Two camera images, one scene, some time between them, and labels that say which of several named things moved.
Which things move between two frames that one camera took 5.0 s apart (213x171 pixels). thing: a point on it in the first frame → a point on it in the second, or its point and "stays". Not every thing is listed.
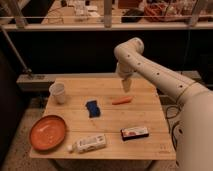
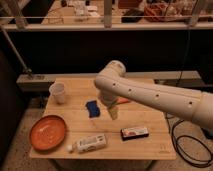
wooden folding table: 104,122 stays
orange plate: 47,132 stays
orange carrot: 124,100 stays
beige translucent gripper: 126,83 → 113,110
